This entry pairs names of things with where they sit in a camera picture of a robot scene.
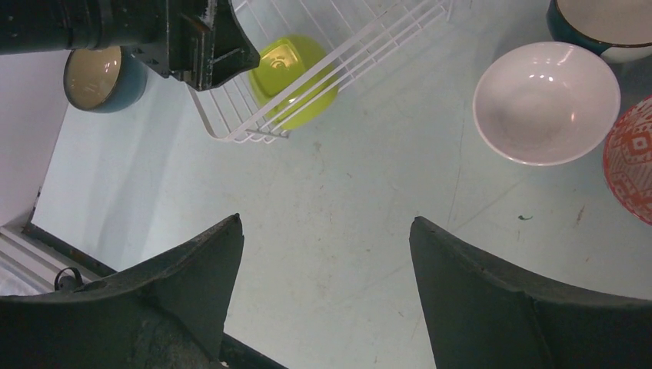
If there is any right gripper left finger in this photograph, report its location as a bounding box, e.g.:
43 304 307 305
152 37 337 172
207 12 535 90
1 214 244 368

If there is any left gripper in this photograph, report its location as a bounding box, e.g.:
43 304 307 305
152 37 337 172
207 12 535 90
1 0 260 91

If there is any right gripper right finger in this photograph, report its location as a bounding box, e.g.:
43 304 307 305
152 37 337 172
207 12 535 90
409 217 651 368

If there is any green bowl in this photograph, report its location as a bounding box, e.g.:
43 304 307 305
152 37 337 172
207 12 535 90
248 35 338 130

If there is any dark bowl beige inside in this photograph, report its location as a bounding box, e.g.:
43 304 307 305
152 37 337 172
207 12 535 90
62 46 148 114

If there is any blue patterned bowl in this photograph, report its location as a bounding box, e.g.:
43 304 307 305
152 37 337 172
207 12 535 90
602 96 651 224

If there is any white bowl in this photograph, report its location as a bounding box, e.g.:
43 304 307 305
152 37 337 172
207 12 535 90
472 42 621 167

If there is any teal blue bowl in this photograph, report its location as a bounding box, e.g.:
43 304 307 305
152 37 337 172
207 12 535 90
546 0 651 64

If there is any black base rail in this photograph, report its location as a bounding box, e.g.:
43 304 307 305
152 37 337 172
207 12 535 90
20 221 291 369

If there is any white wire dish rack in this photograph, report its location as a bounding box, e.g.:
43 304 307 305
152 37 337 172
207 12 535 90
190 1 456 143

